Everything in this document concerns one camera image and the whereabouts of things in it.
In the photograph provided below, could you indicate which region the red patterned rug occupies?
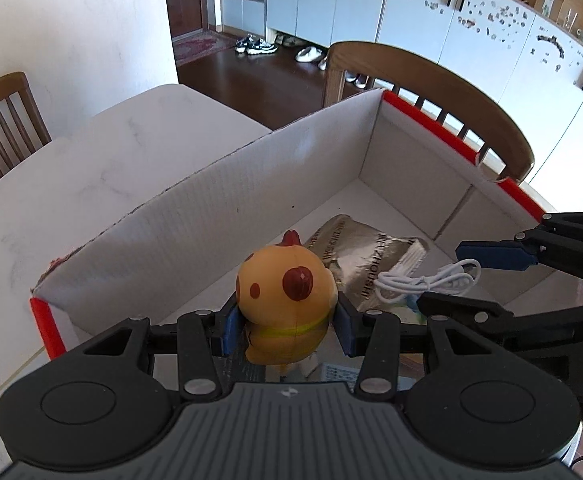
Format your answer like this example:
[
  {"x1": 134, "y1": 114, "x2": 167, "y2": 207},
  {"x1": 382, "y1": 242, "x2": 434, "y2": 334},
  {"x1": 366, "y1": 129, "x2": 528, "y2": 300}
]
[{"x1": 172, "y1": 30, "x2": 245, "y2": 66}]

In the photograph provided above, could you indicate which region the light blue wall cabinet unit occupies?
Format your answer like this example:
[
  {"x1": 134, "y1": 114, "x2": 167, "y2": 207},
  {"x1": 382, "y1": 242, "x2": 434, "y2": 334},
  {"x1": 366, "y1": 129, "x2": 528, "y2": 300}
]
[{"x1": 219, "y1": 0, "x2": 583, "y2": 211}]

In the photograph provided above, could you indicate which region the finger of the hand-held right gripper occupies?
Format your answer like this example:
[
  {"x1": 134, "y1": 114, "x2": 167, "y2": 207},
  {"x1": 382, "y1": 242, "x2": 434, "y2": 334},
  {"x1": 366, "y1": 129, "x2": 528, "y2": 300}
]
[
  {"x1": 416, "y1": 280, "x2": 583, "y2": 346},
  {"x1": 455, "y1": 211, "x2": 583, "y2": 286}
]

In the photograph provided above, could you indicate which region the white charging cable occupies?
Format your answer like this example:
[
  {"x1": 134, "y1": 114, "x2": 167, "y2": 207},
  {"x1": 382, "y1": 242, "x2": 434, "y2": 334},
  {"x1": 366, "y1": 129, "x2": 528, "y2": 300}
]
[{"x1": 374, "y1": 258, "x2": 482, "y2": 306}]

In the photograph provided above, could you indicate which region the wooden slat back chair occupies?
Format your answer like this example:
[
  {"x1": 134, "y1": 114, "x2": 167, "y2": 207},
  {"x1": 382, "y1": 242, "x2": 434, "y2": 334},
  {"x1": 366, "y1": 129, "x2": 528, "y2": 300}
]
[
  {"x1": 323, "y1": 41, "x2": 535, "y2": 184},
  {"x1": 0, "y1": 71, "x2": 52, "y2": 204}
]

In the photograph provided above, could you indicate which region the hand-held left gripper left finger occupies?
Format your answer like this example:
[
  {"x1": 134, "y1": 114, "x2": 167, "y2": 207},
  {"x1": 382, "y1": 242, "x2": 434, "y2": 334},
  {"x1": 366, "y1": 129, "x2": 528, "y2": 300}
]
[{"x1": 72, "y1": 304, "x2": 246, "y2": 401}]

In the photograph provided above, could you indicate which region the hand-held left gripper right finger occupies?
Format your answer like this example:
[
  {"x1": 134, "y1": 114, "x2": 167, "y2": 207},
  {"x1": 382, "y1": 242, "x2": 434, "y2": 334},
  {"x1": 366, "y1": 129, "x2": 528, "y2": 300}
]
[{"x1": 335, "y1": 297, "x2": 509, "y2": 396}]

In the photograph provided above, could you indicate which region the red cardboard box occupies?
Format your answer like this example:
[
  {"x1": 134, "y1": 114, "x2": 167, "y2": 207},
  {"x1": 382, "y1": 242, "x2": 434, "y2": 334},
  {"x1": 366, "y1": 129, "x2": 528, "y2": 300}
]
[{"x1": 29, "y1": 87, "x2": 559, "y2": 361}]

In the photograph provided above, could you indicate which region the yellow spotted chick toy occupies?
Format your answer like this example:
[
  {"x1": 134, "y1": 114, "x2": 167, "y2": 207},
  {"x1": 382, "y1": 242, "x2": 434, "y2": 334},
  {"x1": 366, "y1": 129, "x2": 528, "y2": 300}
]
[{"x1": 236, "y1": 230, "x2": 339, "y2": 376}]

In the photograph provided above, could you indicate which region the silver foil snack packet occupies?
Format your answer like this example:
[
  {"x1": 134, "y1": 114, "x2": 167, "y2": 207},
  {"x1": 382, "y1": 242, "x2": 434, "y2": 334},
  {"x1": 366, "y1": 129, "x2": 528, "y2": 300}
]
[{"x1": 304, "y1": 214, "x2": 432, "y2": 313}]

